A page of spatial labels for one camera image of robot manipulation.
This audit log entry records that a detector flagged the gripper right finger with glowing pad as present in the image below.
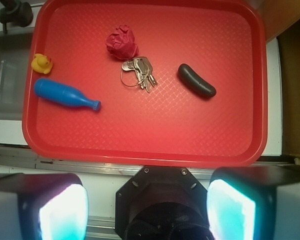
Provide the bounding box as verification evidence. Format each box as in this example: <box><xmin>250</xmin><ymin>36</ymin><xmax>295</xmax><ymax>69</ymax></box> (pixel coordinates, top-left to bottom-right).
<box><xmin>206</xmin><ymin>165</ymin><xmax>300</xmax><ymax>240</ymax></box>

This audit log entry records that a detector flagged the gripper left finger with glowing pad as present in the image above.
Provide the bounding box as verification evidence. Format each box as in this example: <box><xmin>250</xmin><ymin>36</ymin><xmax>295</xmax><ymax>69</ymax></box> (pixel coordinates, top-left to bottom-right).
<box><xmin>0</xmin><ymin>173</ymin><xmax>89</xmax><ymax>240</ymax></box>

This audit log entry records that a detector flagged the dark green plastic pickle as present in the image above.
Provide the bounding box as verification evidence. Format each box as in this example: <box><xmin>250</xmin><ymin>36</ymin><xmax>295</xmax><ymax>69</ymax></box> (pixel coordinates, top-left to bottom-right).
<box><xmin>178</xmin><ymin>63</ymin><xmax>217</xmax><ymax>99</ymax></box>

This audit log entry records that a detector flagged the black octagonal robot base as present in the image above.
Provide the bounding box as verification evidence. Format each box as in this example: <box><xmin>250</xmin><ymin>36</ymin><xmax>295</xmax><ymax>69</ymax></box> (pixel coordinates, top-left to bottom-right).
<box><xmin>114</xmin><ymin>166</ymin><xmax>214</xmax><ymax>240</ymax></box>

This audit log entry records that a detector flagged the blue plastic bowling pin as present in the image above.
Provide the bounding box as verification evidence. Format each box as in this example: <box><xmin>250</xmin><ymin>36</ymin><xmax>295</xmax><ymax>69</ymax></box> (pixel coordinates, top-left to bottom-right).
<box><xmin>34</xmin><ymin>78</ymin><xmax>101</xmax><ymax>112</ymax></box>

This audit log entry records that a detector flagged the yellow rubber duck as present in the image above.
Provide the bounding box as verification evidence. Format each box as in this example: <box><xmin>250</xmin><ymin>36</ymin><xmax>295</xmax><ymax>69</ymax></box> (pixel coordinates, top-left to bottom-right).
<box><xmin>30</xmin><ymin>53</ymin><xmax>53</xmax><ymax>75</ymax></box>

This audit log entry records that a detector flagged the grey metal sink basin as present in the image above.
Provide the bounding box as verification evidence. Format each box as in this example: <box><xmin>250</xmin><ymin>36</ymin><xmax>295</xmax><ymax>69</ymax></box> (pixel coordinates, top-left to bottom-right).
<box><xmin>0</xmin><ymin>33</ymin><xmax>32</xmax><ymax>121</ymax></box>

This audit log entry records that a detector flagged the red plastic tray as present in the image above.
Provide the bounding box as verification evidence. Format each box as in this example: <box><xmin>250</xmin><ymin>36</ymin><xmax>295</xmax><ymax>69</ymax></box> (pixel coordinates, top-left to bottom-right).
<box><xmin>22</xmin><ymin>0</ymin><xmax>268</xmax><ymax>168</ymax></box>

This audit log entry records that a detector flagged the silver key bunch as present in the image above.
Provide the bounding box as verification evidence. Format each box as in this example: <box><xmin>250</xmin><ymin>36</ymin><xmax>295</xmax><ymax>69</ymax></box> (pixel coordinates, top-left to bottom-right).
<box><xmin>120</xmin><ymin>56</ymin><xmax>158</xmax><ymax>93</ymax></box>

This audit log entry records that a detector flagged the crumpled red paper ball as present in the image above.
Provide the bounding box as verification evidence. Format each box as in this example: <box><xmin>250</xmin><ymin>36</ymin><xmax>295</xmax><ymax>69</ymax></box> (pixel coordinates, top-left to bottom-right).
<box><xmin>105</xmin><ymin>25</ymin><xmax>139</xmax><ymax>60</ymax></box>

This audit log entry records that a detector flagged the black clamp knob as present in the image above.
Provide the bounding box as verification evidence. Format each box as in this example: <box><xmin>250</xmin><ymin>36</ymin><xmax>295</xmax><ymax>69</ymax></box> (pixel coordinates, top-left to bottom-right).
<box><xmin>0</xmin><ymin>0</ymin><xmax>34</xmax><ymax>35</ymax></box>

